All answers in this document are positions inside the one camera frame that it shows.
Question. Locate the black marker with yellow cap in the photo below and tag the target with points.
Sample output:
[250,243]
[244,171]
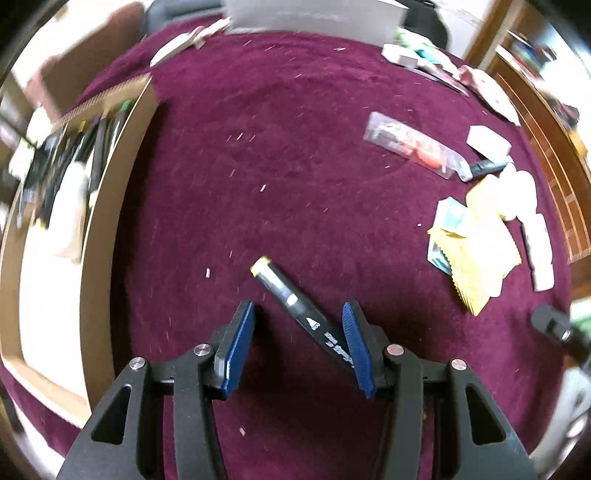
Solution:
[295,307]

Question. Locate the pen in clear sleeve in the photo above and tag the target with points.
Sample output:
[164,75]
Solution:
[443,74]

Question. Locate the small white adapter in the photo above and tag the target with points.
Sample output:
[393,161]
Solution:
[399,54]

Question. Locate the thin black pen gold tip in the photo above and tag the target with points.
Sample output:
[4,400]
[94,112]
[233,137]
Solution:
[76,143]

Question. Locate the brown upholstered chair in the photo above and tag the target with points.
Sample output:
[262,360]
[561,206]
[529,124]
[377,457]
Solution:
[92,50]

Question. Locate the large white charger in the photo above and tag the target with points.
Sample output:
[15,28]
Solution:
[488,141]

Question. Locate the black marker with green caps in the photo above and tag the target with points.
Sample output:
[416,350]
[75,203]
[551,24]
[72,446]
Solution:
[113,138]

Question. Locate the white bottle with green label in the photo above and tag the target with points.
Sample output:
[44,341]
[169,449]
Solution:
[540,249]

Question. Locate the wooden tray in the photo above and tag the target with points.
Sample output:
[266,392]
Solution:
[99,277]

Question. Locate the green cloth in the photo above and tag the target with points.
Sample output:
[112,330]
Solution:
[418,44]

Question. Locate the dark foil packet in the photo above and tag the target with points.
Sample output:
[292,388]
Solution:
[39,184]

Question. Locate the clear packet with red contents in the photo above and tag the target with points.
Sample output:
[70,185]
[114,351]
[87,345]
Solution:
[411,145]

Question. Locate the wooden lattice furniture panel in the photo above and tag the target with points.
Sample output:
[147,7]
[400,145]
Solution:
[549,138]

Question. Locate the black marker with grey cap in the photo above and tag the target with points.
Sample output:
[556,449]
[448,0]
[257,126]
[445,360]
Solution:
[485,169]

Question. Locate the yellow snack packet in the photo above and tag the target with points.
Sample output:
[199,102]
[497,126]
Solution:
[485,267]

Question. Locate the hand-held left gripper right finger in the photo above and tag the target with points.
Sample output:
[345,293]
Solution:
[358,355]

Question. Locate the pink towel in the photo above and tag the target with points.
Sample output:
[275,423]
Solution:
[489,90]

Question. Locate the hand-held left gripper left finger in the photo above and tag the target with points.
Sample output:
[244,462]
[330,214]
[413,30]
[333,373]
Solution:
[238,350]

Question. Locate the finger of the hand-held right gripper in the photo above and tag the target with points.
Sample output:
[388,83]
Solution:
[551,323]

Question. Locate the white tissue pack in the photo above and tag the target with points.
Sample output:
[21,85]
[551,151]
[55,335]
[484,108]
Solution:
[450,219]

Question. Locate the long white box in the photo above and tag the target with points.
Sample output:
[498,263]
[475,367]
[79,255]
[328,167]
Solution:
[314,16]

